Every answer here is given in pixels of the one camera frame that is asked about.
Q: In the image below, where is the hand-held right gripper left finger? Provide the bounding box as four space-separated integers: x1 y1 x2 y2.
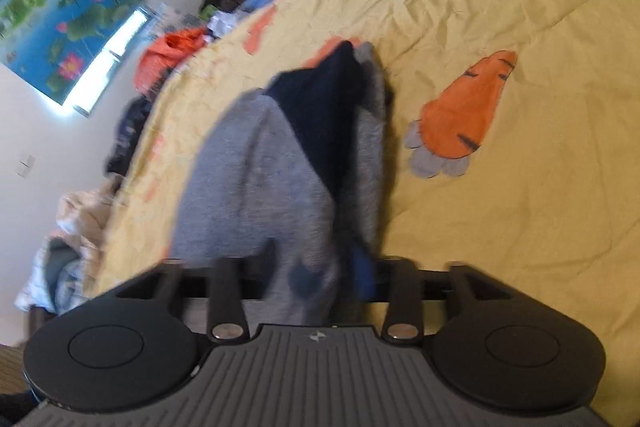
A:
114 257 251 344

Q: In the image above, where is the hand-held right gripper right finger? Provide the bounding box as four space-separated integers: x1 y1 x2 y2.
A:
350 243 517 344

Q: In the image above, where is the cream crumpled quilt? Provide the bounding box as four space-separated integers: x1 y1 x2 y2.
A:
14 186 123 314

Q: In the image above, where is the grey and navy small sweater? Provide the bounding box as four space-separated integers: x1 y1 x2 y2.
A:
170 39 396 328

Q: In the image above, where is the bright window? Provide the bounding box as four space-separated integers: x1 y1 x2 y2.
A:
61 3 167 118

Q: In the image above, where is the yellow carrot print bedsheet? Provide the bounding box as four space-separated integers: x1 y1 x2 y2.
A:
92 0 640 427

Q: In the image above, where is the orange jacket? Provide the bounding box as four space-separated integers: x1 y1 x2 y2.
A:
133 27 212 96

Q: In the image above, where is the black clothes heap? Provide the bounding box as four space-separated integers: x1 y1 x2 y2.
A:
104 96 154 178

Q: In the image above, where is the lotus pond wall poster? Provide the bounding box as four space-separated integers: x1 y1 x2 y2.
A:
0 0 148 106

